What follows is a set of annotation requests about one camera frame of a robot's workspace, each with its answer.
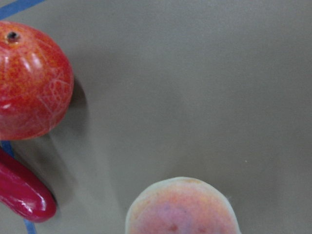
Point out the peach fruit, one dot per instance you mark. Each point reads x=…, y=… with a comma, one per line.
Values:
x=181, y=205

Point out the red pomegranate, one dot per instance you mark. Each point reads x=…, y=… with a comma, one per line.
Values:
x=36, y=82

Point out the red chili pepper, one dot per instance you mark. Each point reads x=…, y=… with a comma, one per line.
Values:
x=23, y=192

